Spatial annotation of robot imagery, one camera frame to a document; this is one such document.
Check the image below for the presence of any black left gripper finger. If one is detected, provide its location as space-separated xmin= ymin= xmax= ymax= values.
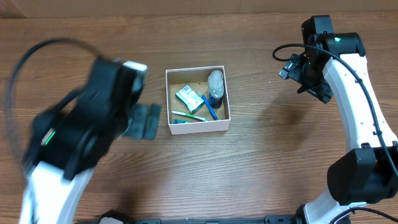
xmin=142 ymin=104 xmax=162 ymax=140
xmin=124 ymin=104 xmax=149 ymax=139

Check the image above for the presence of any red green toothpaste tube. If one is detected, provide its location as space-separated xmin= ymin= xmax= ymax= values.
xmin=173 ymin=119 xmax=193 ymax=124

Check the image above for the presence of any green white toothbrush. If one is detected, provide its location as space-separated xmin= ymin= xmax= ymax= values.
xmin=172 ymin=111 xmax=208 ymax=122

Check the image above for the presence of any green white soap box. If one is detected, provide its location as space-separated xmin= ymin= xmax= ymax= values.
xmin=175 ymin=85 xmax=205 ymax=114

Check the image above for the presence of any blue disposable razor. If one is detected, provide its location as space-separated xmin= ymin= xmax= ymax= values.
xmin=201 ymin=95 xmax=218 ymax=120

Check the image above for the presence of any dark bottle with clear cap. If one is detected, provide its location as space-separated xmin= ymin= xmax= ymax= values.
xmin=208 ymin=70 xmax=224 ymax=109

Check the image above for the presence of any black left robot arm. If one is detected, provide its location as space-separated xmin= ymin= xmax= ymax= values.
xmin=19 ymin=57 xmax=161 ymax=223

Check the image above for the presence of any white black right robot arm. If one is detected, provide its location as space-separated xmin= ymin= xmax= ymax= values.
xmin=279 ymin=16 xmax=397 ymax=223

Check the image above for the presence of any white cardboard box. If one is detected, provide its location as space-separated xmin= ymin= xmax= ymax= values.
xmin=165 ymin=65 xmax=231 ymax=135

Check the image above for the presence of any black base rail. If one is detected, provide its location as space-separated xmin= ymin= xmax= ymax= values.
xmin=99 ymin=210 xmax=299 ymax=224

